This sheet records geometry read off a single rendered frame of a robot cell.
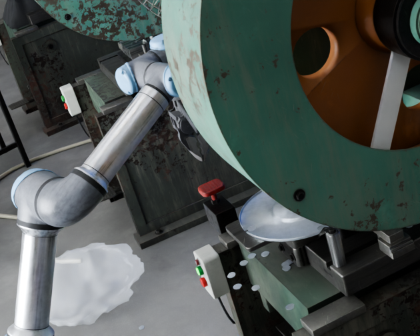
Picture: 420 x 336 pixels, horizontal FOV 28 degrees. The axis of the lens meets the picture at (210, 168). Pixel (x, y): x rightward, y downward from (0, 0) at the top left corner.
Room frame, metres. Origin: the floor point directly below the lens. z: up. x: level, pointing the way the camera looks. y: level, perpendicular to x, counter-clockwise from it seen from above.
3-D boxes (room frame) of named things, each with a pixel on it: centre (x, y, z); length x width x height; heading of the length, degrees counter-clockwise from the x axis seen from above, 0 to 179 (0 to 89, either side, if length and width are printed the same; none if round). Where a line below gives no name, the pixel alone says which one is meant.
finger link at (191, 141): (2.09, 0.03, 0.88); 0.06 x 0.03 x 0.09; 16
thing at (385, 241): (1.65, -0.34, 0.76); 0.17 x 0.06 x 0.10; 16
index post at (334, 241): (1.61, -0.22, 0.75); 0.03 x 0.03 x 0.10; 16
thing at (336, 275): (1.81, -0.30, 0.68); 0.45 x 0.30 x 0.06; 16
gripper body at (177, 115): (2.10, 0.02, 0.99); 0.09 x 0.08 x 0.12; 16
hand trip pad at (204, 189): (2.07, 0.01, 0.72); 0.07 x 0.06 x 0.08; 106
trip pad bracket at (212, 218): (2.05, 0.01, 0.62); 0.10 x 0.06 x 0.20; 16
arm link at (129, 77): (2.02, 0.09, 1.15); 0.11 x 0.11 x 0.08; 33
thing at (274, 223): (1.78, -0.18, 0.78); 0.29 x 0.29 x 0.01
